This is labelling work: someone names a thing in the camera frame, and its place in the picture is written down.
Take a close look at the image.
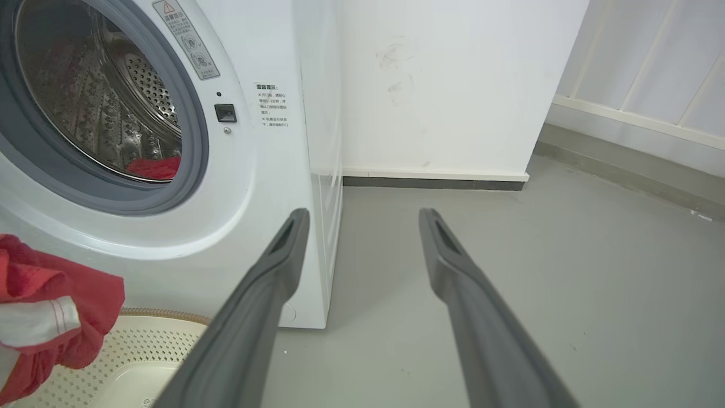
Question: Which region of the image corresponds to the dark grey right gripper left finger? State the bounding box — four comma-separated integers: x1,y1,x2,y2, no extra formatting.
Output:
154,208,310,408

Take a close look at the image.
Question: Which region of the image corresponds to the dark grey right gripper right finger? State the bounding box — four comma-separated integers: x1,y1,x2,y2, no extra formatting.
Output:
419,208,578,408

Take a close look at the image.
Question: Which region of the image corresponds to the red garment with white trim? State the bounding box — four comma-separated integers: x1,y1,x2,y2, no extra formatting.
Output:
0,233,126,404

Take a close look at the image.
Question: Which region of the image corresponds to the cream perforated laundry basket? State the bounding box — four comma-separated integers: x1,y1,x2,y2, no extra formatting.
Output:
11,308,213,408

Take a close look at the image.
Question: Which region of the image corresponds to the white front-load washing machine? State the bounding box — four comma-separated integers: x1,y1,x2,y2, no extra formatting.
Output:
0,0,344,329

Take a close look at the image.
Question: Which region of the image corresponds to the grey rubber door gasket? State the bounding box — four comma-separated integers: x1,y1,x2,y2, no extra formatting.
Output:
0,0,209,216

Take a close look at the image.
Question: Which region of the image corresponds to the white text instruction sticker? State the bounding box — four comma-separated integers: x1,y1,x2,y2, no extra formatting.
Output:
254,82,289,129

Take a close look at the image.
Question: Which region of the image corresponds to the perforated steel washer drum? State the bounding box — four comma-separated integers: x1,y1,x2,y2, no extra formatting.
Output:
15,0,183,183

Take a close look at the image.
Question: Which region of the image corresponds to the grey warning label sticker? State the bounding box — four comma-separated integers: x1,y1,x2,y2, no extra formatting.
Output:
152,0,221,81

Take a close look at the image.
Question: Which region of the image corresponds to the white wall baseboard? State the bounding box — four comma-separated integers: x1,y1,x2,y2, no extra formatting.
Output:
343,167,530,191

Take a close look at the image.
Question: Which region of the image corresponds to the white slatted wall panel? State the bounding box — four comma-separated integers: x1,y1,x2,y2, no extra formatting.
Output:
547,0,725,151

